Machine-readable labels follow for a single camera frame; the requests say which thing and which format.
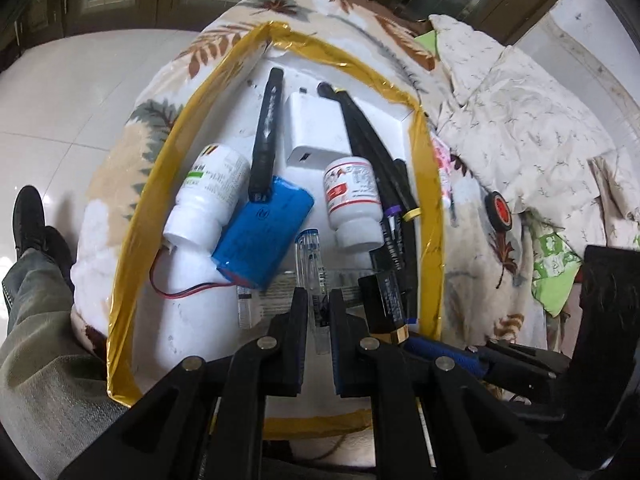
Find black gold rectangular battery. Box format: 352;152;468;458
359;269;410;347

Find black marker purple ends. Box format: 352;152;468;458
317;82;401;271

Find white power adapter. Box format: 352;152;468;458
282;91;353;167

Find clear ballpoint pen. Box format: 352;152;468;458
295;230;331;356

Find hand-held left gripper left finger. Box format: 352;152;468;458
57;287;310;480

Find black shoe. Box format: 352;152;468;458
12;185;76;286

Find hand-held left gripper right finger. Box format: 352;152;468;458
330;287;581;480

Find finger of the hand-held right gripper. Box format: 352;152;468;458
404;336;560;380
479;376;554;404

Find person's leg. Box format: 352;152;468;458
0;247;133;466

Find white foam tray yellow tape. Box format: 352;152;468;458
105;20;446;441

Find pink rose hand cream tube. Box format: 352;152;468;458
431;137;461;213

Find white bottle green label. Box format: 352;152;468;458
162;142;251;251

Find silver cream tube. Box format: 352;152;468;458
234;269;368;331

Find white twig printed quilt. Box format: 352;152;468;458
430;12;640;271

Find black tape roll red core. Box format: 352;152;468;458
482;191;513;233

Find blue battery pack red wires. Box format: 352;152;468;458
149;176;316;302

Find tapered black pen with barcode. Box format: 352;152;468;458
249;67;285;203

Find white bottle red label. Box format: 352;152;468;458
322;157;383;251

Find leaf printed blanket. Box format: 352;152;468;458
70;0;581;456

